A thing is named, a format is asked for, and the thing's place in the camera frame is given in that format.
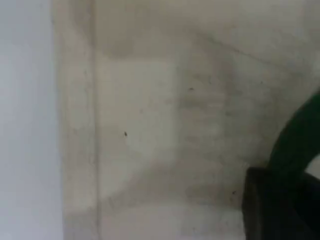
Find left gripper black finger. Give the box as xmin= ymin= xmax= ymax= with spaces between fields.
xmin=241 ymin=166 xmax=306 ymax=240
xmin=303 ymin=171 xmax=320 ymax=240

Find white canvas handbag green handles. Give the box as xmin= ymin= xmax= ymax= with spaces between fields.
xmin=51 ymin=0 xmax=320 ymax=240

